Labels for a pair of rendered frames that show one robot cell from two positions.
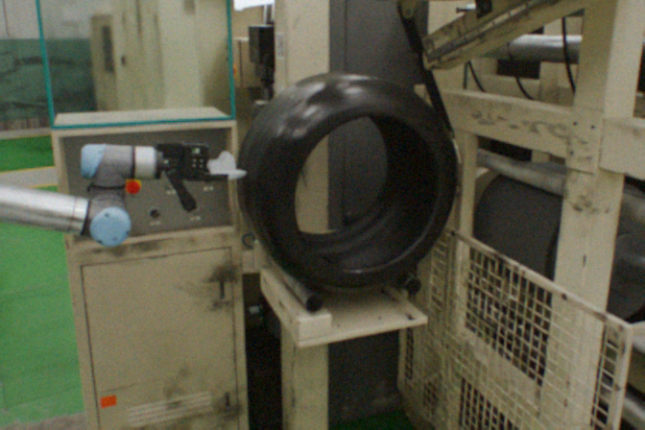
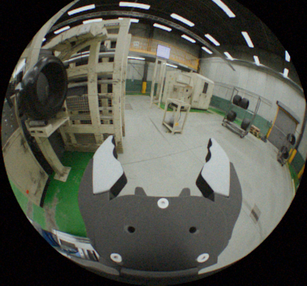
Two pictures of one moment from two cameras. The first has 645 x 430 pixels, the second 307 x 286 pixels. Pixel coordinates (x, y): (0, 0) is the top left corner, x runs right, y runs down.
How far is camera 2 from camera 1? 0.68 m
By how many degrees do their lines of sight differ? 79
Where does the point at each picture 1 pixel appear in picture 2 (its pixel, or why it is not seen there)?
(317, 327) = (49, 129)
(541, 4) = (89, 40)
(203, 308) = (23, 154)
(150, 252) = (8, 145)
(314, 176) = not seen: hidden behind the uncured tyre
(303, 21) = (34, 55)
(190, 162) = (11, 87)
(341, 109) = (47, 60)
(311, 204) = not seen: hidden behind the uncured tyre
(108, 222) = not seen: outside the picture
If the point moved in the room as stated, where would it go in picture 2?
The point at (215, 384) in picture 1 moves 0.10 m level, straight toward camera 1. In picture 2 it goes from (36, 170) to (39, 173)
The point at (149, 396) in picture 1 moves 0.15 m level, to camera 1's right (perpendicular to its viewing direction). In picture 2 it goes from (30, 184) to (35, 176)
